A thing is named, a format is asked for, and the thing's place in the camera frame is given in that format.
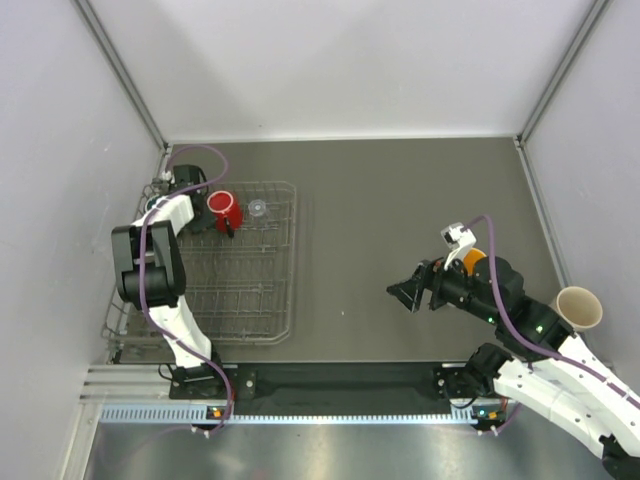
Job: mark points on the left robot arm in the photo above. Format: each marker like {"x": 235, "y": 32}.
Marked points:
{"x": 150, "y": 275}

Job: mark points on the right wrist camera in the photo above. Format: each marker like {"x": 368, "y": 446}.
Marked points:
{"x": 459, "y": 241}

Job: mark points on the beige patterned mug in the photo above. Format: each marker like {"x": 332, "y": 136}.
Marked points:
{"x": 579, "y": 307}

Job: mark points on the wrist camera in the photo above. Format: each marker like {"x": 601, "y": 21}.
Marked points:
{"x": 163, "y": 180}
{"x": 459, "y": 241}

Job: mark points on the red mug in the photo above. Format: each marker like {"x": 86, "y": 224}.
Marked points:
{"x": 227, "y": 211}

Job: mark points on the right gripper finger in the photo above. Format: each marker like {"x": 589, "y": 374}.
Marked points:
{"x": 422, "y": 273}
{"x": 409, "y": 292}

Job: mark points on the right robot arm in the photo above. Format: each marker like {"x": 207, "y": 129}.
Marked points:
{"x": 539, "y": 361}

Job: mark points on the white mug orange inside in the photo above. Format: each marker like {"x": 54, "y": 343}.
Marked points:
{"x": 472, "y": 258}

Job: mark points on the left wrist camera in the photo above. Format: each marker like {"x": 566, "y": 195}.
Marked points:
{"x": 163, "y": 180}

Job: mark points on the clear plastic cup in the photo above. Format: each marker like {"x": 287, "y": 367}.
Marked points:
{"x": 258, "y": 210}

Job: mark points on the grey wire dish rack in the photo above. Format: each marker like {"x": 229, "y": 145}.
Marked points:
{"x": 240, "y": 290}

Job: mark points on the aluminium frame rail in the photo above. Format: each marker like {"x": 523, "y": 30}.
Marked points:
{"x": 140, "y": 394}

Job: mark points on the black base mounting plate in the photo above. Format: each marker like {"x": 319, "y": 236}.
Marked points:
{"x": 350, "y": 389}

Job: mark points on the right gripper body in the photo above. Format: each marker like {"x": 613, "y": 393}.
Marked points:
{"x": 438, "y": 277}

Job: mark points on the dark green mug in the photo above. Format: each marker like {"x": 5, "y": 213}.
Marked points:
{"x": 150, "y": 203}

